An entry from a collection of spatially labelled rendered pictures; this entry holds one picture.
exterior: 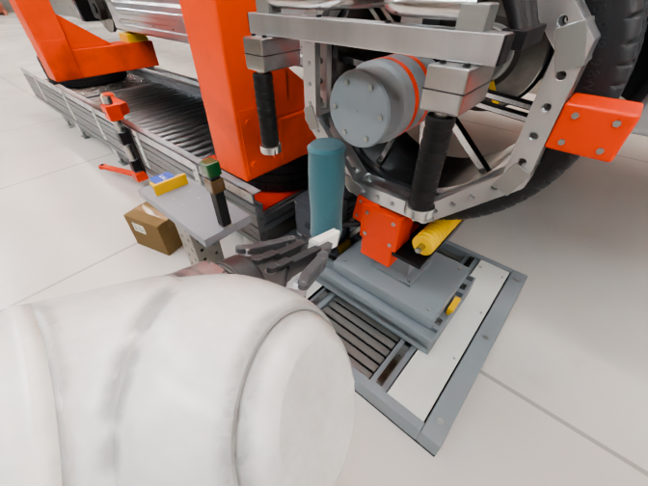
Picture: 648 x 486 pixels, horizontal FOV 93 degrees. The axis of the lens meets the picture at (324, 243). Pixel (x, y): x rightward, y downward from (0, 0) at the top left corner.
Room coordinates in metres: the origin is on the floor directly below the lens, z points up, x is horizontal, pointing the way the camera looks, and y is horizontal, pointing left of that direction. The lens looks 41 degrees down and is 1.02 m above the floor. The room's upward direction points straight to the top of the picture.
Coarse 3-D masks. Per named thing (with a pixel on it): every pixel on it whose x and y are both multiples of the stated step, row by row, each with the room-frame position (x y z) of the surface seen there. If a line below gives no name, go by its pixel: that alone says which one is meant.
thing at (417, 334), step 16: (352, 240) 1.03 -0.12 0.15; (336, 256) 0.91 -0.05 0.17; (336, 272) 0.84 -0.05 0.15; (336, 288) 0.78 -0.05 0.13; (352, 288) 0.76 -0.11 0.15; (464, 288) 0.74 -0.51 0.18; (352, 304) 0.73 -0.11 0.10; (368, 304) 0.68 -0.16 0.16; (384, 304) 0.69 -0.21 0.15; (448, 304) 0.69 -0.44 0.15; (384, 320) 0.64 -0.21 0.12; (400, 320) 0.60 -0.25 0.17; (416, 320) 0.62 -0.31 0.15; (448, 320) 0.63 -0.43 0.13; (400, 336) 0.59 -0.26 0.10; (416, 336) 0.56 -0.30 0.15; (432, 336) 0.56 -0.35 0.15
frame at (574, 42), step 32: (544, 0) 0.53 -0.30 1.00; (576, 0) 0.51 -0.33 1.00; (576, 32) 0.49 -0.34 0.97; (320, 64) 0.85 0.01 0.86; (576, 64) 0.48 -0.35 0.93; (320, 96) 0.86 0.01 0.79; (544, 96) 0.50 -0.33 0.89; (320, 128) 0.80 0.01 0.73; (544, 128) 0.49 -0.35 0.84; (352, 160) 0.78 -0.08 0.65; (512, 160) 0.50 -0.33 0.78; (352, 192) 0.72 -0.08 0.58; (384, 192) 0.66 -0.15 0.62; (448, 192) 0.60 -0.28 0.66; (480, 192) 0.52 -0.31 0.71; (512, 192) 0.49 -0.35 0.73
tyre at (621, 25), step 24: (600, 0) 0.56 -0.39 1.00; (624, 0) 0.54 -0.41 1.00; (600, 24) 0.55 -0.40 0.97; (624, 24) 0.53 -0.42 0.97; (600, 48) 0.54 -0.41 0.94; (624, 48) 0.52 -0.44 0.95; (600, 72) 0.53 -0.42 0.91; (624, 72) 0.52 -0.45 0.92; (552, 168) 0.53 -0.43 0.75; (528, 192) 0.54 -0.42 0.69; (456, 216) 0.62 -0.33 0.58; (480, 216) 0.60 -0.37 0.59
